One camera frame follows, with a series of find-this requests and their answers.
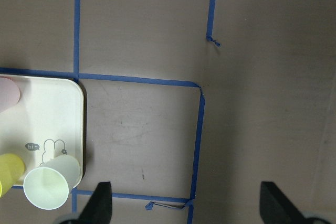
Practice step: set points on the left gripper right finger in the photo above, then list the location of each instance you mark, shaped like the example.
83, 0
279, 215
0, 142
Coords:
275, 207

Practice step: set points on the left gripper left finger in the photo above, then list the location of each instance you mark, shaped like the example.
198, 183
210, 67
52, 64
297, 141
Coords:
99, 207

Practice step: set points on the white plastic cup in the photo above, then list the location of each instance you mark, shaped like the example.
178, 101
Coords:
48, 186

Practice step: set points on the yellow plastic cup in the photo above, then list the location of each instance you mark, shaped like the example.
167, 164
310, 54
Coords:
12, 169

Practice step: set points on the pink plastic cup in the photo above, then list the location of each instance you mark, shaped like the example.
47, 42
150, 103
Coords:
10, 93

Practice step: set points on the cream plastic tray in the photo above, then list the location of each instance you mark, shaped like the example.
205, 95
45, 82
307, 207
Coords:
48, 121

